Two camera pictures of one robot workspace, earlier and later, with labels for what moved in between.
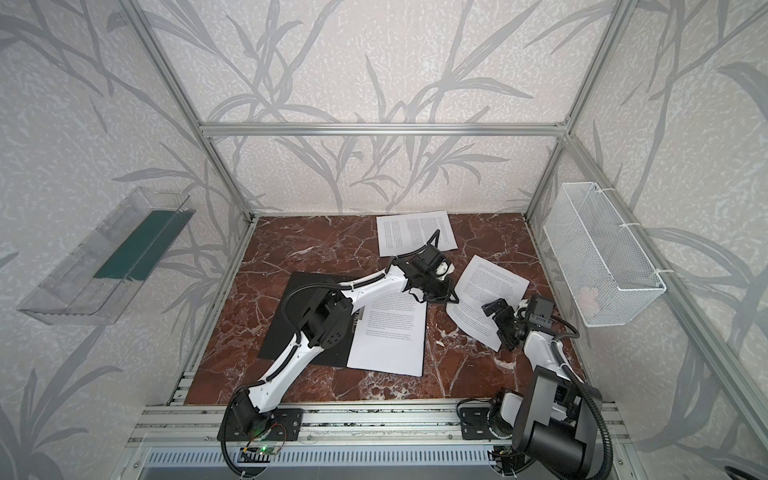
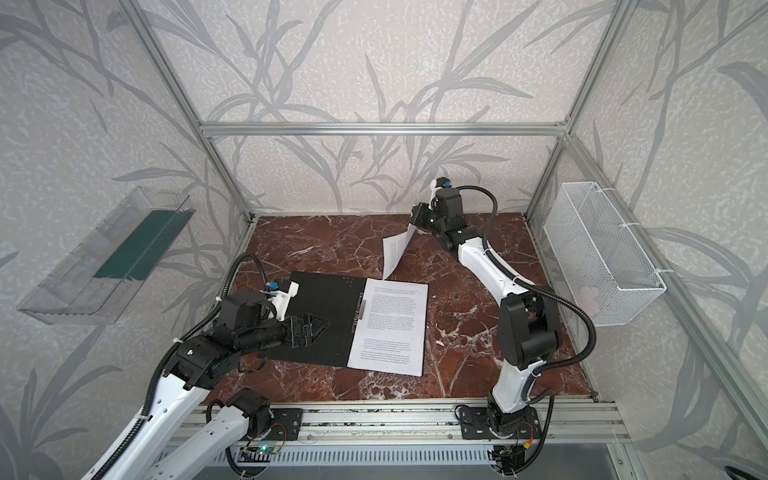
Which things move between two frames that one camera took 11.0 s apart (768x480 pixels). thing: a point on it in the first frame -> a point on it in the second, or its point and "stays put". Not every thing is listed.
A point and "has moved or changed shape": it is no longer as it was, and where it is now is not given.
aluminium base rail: (327, 425) stays put
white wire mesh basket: (601, 265) stays put
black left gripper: (433, 282) -> (293, 330)
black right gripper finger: (495, 306) -> (420, 214)
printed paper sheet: (482, 283) -> (392, 337)
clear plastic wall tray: (100, 278) stays put
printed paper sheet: (402, 233) has moved or changed shape
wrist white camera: (443, 269) -> (280, 293)
